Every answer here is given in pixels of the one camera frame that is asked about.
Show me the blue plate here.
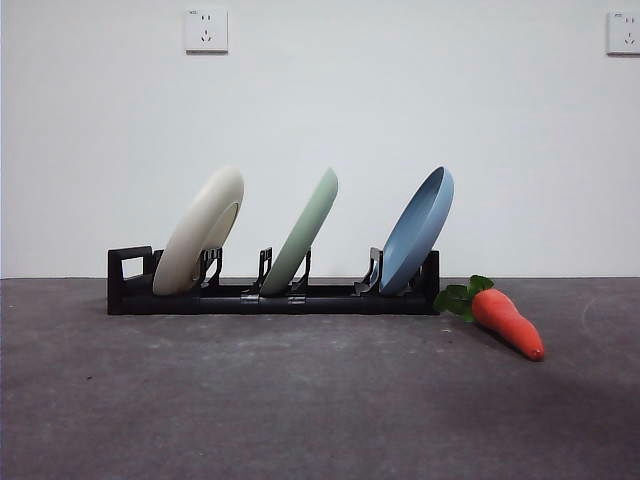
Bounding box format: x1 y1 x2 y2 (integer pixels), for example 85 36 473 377
378 166 456 296

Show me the white wall socket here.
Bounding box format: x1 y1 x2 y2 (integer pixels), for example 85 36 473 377
184 8 230 55
606 10 640 56

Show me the orange toy carrot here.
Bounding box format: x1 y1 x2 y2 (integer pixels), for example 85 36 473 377
433 274 546 362

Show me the green plate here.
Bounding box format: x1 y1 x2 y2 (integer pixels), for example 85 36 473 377
259 167 340 297

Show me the black plate rack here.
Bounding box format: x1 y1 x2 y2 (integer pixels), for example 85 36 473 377
107 244 441 317

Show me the cream plate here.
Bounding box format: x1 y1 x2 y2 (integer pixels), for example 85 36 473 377
152 165 246 296

